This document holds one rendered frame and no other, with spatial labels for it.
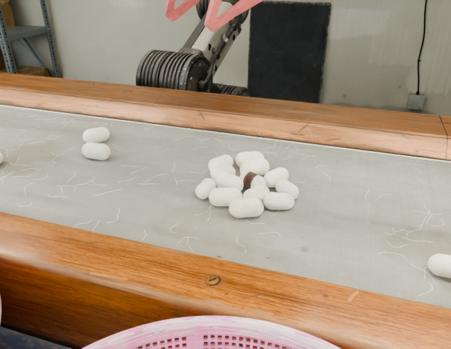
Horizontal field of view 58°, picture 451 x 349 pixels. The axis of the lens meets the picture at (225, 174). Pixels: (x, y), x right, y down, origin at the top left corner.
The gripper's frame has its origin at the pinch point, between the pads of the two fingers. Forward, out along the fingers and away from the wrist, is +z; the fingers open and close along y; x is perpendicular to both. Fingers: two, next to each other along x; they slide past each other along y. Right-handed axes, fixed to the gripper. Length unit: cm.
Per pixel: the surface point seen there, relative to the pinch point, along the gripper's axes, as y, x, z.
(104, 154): 1.8, -0.5, 20.2
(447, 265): -35.1, -12.1, 10.1
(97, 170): 0.3, 0.1, 22.2
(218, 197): -15.7, -4.8, 16.2
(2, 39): 225, -27, 24
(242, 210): -18.9, -5.5, 15.9
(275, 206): -19.6, -8.8, 13.8
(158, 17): 196, -87, -36
